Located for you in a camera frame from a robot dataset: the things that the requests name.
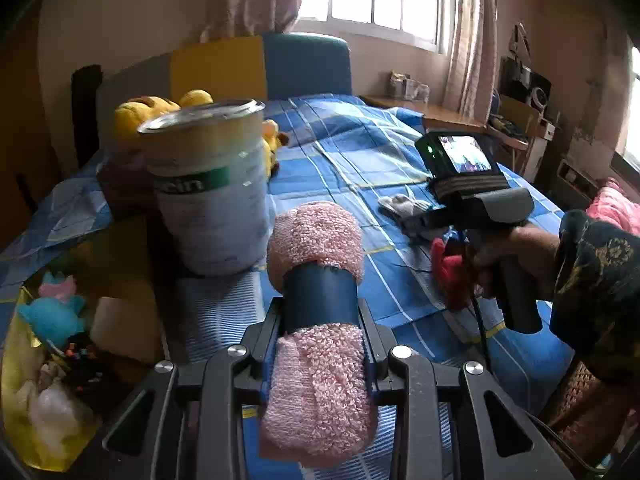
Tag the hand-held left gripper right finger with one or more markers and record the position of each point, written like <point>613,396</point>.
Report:
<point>372,335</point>

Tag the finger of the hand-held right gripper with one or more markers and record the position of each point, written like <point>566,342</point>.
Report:
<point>425,221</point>

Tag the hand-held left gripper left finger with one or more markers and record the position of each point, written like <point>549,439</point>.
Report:
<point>265,325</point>

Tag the white grey socks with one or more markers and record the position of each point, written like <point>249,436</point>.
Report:
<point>405,205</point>

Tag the pink towel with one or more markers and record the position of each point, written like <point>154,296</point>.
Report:
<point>320,395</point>

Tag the white foam block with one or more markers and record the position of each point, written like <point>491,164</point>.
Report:
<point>125,327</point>

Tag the gold metal tray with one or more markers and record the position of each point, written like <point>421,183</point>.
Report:
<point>130,270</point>

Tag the person's right hand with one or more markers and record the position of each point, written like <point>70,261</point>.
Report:
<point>520,250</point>

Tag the red plush toy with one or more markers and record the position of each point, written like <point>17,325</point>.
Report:
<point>450,270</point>

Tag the blue plaid bedsheet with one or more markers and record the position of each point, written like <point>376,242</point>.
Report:
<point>350,160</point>

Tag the wooden desk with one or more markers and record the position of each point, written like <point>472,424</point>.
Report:
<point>440,112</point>

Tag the small white box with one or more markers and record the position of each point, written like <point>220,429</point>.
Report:
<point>547,130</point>

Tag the large tin can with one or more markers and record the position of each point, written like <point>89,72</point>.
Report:
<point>215,210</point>

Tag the black radio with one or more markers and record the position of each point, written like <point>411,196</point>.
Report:
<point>525,80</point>

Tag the clear glass containers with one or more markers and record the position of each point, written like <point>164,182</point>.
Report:
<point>410,87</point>

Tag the pink cloth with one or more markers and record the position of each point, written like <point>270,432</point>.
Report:
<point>617,205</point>

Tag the dark speckled cloth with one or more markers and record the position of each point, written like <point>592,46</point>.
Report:
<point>80,365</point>

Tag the maroon cardboard box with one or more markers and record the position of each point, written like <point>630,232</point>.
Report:
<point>125,185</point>

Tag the grey yellow blue headboard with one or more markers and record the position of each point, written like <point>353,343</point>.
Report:
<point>300,65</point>

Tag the brown woven chair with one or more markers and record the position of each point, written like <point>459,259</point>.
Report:
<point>575,395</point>

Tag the blue plush toy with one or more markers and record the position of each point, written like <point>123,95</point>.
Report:
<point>50,315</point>

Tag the crumpled clear plastic bag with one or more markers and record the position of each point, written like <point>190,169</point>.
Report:
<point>55,410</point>

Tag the yellow plush toy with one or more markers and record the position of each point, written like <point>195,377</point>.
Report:
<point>135,112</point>

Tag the black rolled mat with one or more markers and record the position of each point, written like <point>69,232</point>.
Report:
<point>85,110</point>

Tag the wooden wardrobe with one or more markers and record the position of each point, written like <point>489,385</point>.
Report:
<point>25,135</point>

